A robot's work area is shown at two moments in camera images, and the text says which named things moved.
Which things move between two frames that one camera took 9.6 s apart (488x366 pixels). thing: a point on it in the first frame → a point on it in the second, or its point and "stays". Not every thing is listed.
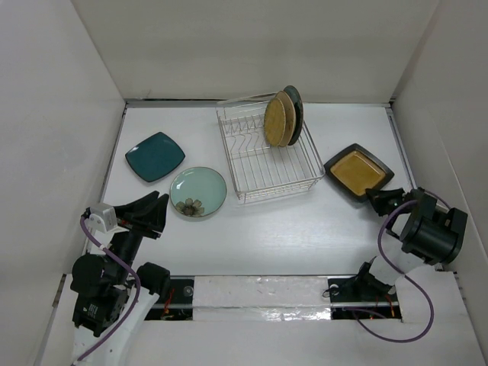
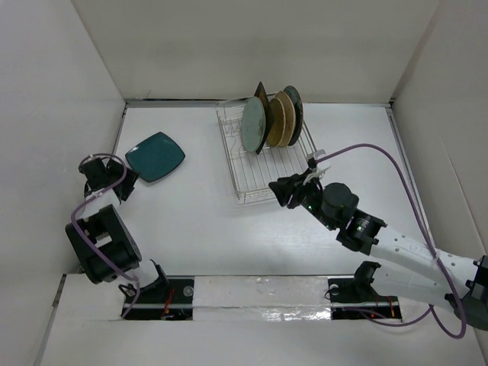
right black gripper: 377,198 → 286,186
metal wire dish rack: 258,168 stays
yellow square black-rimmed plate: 355,170 → 261,93
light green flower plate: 198,191 → 253,123
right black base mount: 362,298 stays
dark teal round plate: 296,99 stays
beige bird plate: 290,122 stays
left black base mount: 178,304 stays
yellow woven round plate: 274,122 stays
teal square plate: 155,157 stays
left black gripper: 151,210 → 130,182
